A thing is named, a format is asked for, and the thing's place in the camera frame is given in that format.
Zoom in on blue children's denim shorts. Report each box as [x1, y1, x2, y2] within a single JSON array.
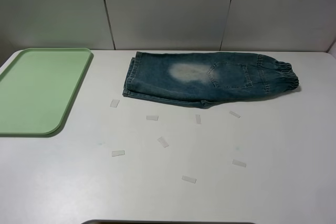
[[122, 51, 299, 109]]

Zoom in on light green plastic tray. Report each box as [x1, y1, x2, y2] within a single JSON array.
[[1, 48, 93, 136]]

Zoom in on clear tape strip middle left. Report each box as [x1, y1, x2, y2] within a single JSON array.
[[146, 115, 159, 121]]

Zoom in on clear tape strip centre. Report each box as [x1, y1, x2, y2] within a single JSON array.
[[195, 114, 201, 124]]

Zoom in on clear tape strip tilted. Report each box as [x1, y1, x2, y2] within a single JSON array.
[[158, 137, 169, 148]]

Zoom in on clear tape strip lower left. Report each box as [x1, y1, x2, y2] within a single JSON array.
[[111, 150, 125, 157]]

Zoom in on clear tape strip lower middle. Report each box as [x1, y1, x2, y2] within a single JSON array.
[[182, 175, 197, 184]]

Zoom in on clear tape strip lower right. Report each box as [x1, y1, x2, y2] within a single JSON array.
[[232, 159, 247, 168]]

